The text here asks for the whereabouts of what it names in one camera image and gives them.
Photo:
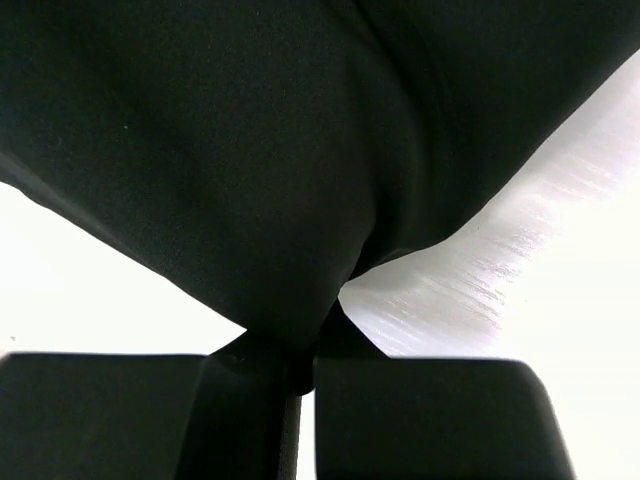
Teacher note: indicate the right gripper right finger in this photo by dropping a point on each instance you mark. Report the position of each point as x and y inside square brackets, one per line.
[378, 417]

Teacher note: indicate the black shorts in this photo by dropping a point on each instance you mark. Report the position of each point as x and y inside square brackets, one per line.
[260, 154]

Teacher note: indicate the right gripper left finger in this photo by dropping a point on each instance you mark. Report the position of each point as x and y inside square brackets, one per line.
[229, 415]

